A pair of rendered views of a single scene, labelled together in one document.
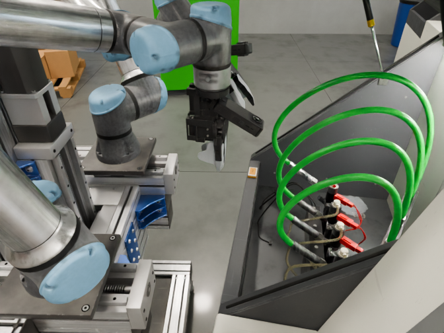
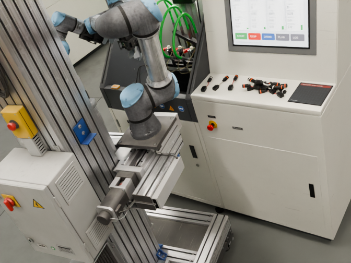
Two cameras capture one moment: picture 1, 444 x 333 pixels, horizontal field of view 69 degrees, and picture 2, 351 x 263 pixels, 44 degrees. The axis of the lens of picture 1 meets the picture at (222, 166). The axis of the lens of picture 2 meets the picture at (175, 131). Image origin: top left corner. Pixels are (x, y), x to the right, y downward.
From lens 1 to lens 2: 1.90 m
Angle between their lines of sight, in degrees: 45
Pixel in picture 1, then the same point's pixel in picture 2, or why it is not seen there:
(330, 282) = (202, 47)
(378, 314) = (218, 34)
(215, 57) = not seen: hidden behind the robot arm
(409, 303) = (220, 21)
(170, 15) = (68, 22)
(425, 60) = not seen: outside the picture
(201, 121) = (131, 38)
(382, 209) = not seen: hidden behind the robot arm
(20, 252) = (166, 76)
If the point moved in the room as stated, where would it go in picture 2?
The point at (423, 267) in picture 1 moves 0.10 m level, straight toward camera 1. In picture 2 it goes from (215, 12) to (224, 16)
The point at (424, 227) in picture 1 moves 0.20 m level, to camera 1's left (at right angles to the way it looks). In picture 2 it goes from (207, 7) to (193, 25)
